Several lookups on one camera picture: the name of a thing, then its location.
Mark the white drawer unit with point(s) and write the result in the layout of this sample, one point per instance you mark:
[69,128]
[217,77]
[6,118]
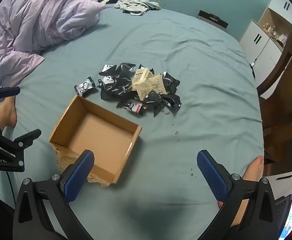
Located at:
[283,180]

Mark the grey crumpled cloth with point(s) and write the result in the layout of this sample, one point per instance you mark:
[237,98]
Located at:
[136,5]

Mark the white cabinet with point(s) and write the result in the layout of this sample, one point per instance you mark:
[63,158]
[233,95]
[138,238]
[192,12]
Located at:
[260,37]

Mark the beige snack packet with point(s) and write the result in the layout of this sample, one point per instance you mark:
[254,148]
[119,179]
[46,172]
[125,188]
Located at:
[141,76]
[143,93]
[157,83]

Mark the pile of black snack packets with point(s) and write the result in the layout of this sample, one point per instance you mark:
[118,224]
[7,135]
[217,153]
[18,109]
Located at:
[121,85]

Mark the lilac duvet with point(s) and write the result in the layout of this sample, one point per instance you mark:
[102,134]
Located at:
[36,22]

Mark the wooden chair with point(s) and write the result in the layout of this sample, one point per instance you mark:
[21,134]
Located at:
[280,85]

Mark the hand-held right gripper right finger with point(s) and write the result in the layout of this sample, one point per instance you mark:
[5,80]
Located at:
[212,177]

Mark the cardboard box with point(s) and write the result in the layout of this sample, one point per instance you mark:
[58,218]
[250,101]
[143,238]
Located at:
[98,132]

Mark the small bottles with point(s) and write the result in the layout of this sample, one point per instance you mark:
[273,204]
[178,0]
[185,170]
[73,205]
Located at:
[269,27]

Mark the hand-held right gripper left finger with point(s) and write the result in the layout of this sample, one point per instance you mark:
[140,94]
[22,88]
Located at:
[78,177]

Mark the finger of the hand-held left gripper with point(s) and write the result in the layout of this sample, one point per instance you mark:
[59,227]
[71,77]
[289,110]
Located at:
[27,136]
[9,91]

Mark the black paper bag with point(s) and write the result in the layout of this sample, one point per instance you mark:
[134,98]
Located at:
[212,19]

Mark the black white printed snack packet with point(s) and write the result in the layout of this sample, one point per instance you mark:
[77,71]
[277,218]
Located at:
[84,87]

